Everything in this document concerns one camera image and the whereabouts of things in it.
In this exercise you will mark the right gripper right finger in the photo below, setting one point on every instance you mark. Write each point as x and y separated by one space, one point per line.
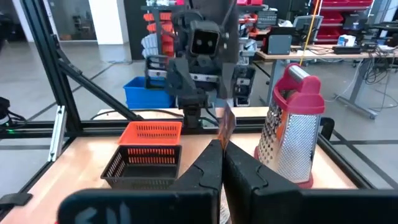
280 205

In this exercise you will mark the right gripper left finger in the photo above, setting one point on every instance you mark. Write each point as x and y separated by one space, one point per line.
174 202

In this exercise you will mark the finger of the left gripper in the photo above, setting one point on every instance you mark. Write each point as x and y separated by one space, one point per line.
183 84
227 79

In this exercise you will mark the small brown packet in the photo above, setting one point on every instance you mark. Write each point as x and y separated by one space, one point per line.
226 126

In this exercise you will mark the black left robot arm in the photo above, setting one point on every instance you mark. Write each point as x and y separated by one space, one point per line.
191 116

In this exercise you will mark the black plastic basket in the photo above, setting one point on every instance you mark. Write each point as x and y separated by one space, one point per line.
143 182

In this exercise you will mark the blue plastic bin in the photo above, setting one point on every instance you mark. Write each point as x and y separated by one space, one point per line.
140 96

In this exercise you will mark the orange storage bin rack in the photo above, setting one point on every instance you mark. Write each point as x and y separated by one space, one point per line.
164 31

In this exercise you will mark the orange plastic basket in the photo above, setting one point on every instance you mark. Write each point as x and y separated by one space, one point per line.
149 133

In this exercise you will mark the grey box on desk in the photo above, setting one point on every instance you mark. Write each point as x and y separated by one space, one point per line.
280 45

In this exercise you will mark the red steel box grater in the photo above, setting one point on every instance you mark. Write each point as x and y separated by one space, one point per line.
295 140

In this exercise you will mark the wooden top desk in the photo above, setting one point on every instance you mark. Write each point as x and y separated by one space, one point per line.
311 55

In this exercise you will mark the grey computer monitor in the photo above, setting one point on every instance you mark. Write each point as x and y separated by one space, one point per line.
306 25

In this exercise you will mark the red storage bin shelf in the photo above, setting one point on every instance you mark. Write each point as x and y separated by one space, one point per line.
329 18

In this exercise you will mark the flat black box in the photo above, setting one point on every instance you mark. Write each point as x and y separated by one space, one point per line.
346 49

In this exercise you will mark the small white box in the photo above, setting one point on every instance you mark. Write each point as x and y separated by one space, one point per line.
346 40

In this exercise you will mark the silver aluminium bar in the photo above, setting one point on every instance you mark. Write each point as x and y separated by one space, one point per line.
57 133

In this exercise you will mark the black plastic clip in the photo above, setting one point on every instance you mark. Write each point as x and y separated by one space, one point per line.
15 199

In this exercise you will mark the black device green light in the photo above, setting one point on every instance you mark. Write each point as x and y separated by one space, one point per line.
3 113

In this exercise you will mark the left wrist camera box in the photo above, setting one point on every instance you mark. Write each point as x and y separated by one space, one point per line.
203 40

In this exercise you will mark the black aluminium table frame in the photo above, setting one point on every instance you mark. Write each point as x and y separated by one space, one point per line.
40 31

